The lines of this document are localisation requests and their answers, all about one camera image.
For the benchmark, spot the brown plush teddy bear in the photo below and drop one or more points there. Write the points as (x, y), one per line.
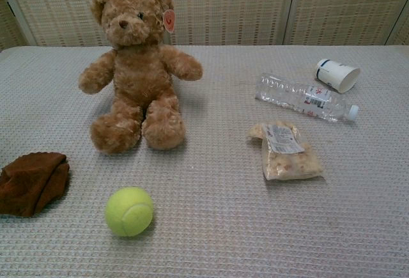
(140, 76)

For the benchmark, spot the white woven tablecloth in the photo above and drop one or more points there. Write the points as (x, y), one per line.
(223, 195)

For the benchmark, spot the clear bag of snacks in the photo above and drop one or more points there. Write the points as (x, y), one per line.
(287, 153)

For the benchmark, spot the clear plastic water bottle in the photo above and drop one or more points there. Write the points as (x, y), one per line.
(300, 97)

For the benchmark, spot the yellow-green tennis ball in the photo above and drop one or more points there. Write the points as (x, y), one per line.
(129, 211)

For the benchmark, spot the woven folding screen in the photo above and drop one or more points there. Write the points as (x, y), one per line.
(230, 6)

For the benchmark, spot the white paper cup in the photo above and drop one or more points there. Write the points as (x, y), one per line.
(338, 75)

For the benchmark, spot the brown folded cloth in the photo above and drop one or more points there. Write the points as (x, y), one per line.
(32, 183)

